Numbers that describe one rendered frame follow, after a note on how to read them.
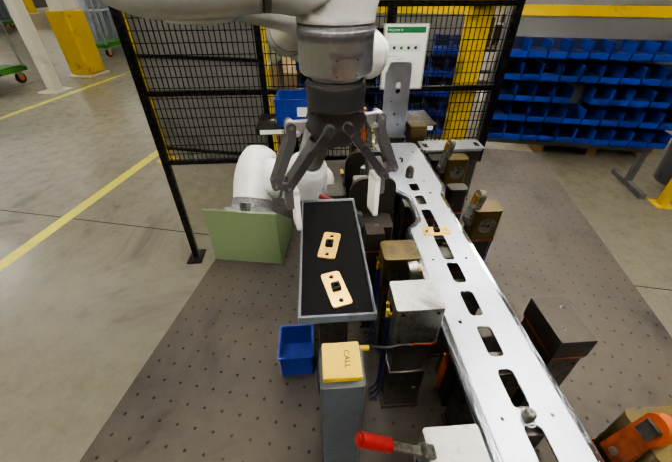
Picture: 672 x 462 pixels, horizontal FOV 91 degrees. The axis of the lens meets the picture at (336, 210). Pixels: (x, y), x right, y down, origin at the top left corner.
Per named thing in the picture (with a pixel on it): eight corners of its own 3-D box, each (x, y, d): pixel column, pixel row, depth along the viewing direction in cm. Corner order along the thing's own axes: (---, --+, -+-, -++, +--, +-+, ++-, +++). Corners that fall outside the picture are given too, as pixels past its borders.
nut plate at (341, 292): (353, 303, 61) (353, 299, 60) (333, 308, 60) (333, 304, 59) (338, 271, 67) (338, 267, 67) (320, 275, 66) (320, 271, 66)
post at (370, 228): (374, 327, 110) (385, 233, 86) (359, 328, 109) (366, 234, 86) (372, 314, 114) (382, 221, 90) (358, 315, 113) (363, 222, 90)
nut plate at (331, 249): (334, 259, 70) (334, 255, 69) (317, 257, 71) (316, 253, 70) (340, 234, 77) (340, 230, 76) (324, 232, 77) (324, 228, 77)
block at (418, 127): (416, 190, 178) (427, 126, 157) (402, 191, 178) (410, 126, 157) (413, 183, 185) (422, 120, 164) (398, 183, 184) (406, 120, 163)
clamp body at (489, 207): (485, 287, 124) (514, 211, 104) (454, 288, 124) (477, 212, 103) (477, 274, 130) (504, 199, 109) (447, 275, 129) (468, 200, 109)
